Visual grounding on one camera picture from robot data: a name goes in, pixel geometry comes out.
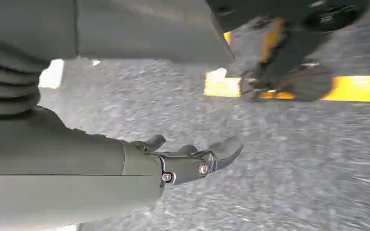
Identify ribbed grey right arm sleeve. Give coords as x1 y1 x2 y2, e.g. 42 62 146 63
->
0 34 50 120

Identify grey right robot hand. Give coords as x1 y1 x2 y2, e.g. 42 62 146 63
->
0 0 244 231

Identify yellow floor tape strip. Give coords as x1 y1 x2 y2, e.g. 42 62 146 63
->
203 68 370 103
260 18 285 63

